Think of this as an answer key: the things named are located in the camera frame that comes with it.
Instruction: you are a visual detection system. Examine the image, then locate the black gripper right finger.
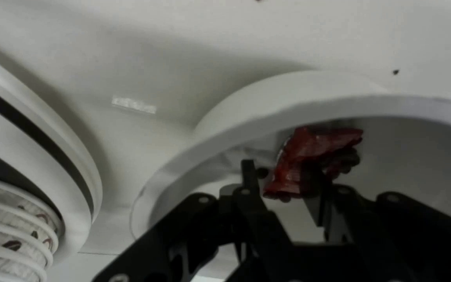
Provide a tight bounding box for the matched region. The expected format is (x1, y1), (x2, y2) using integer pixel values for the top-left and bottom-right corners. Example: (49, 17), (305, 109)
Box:
(305, 178), (451, 282)

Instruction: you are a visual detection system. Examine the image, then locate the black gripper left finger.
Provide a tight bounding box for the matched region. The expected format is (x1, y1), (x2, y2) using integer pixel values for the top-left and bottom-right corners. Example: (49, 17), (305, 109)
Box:
(90, 158), (309, 282)

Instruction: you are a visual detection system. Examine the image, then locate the red sauce packet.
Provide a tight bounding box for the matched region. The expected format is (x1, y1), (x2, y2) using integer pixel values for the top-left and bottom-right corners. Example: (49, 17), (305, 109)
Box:
(261, 125), (366, 203)

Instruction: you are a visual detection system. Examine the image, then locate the white bowl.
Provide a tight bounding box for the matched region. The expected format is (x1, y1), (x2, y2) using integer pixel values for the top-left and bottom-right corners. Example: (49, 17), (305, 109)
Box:
(128, 68), (451, 247)

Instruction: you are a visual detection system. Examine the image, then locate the shorter paper cup stack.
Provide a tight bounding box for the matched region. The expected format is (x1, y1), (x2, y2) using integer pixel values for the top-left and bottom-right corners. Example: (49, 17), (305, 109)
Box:
(0, 173), (64, 282)

